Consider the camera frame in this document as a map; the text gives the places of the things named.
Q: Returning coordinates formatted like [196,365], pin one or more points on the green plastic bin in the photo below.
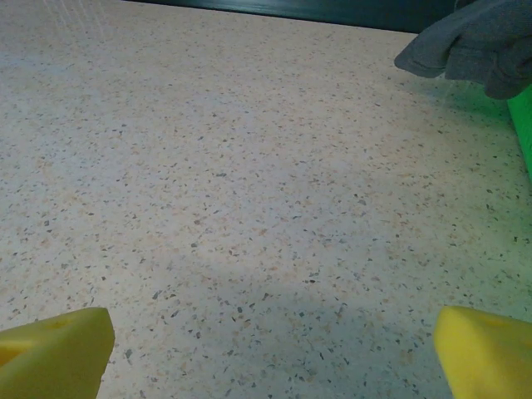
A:
[524,129]

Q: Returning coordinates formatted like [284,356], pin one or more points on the grey t-shirt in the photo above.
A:
[478,41]

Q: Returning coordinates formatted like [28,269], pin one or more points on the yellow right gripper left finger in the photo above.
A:
[54,357]

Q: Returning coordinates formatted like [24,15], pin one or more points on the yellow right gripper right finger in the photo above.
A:
[486,353]

